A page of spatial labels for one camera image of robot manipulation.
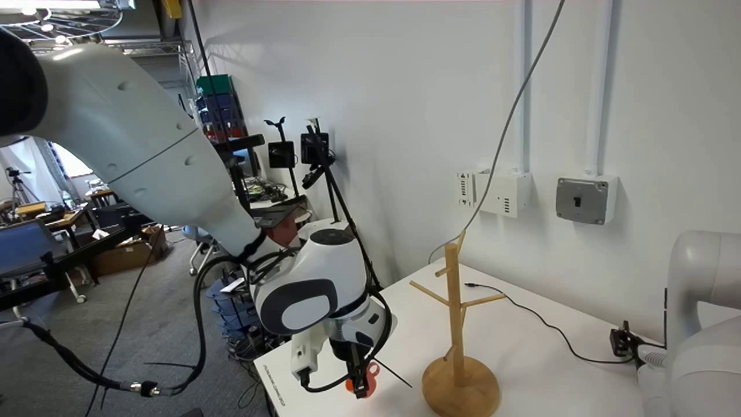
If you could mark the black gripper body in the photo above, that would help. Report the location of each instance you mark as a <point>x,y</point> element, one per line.
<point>347,357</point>

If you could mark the orange cup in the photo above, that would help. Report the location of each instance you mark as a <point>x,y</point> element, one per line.
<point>373,377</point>

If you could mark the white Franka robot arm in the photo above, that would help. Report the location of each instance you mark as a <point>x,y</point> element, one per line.
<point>117,123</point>

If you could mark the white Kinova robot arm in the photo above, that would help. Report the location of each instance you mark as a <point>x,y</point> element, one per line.
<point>707,348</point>

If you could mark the wooden cup stand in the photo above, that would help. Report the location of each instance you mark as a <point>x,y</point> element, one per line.
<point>456,372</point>

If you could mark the cardboard box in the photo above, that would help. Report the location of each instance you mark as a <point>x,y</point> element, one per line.
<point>129,254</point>

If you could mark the shelf with green bins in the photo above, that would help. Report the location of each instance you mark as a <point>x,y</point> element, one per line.
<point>220,104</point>

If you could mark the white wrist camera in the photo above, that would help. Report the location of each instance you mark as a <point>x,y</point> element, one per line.
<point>307,357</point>

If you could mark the black camera tripod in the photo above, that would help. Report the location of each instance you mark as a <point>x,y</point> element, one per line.
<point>315,146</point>

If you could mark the small black camera stand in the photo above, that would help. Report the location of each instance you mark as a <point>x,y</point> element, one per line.
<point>280,154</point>

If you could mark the white wall socket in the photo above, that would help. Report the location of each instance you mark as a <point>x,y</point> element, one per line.
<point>501,192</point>

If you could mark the grey wall box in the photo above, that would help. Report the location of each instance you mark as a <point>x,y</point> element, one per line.
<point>584,199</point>

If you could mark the white wall conduit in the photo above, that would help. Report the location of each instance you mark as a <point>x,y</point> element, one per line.
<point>527,77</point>
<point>607,77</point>

